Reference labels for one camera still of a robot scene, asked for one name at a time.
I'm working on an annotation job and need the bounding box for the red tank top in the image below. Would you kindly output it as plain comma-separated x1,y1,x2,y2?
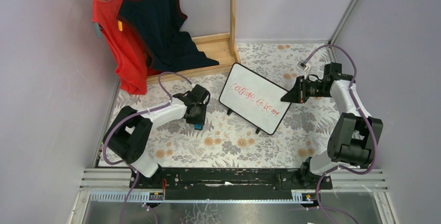
92,0,148,95

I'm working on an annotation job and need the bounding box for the wooden clothes rack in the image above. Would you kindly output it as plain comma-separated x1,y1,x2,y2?
147,0,241,85

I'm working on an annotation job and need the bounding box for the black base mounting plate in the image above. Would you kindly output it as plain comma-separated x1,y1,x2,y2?
129,166,333,201

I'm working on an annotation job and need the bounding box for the blue whiteboard eraser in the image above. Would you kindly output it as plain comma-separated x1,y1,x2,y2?
194,124,203,130

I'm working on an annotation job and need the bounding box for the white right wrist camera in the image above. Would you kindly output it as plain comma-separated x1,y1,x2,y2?
297,61,310,77

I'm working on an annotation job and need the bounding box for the floral table mat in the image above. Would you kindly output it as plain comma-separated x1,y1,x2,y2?
109,43,352,169

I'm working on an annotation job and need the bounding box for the navy tank top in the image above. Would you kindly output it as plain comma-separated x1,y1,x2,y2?
117,0,219,72

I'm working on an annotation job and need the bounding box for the aluminium slotted rail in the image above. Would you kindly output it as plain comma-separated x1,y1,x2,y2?
80,178,388,204

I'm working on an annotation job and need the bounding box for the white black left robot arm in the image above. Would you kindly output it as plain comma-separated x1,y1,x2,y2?
103,84,211,178

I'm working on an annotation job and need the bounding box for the white whiteboard black frame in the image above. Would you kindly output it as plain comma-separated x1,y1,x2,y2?
219,63,291,135

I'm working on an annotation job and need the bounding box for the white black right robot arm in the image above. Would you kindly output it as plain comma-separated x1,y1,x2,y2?
281,62,383,175

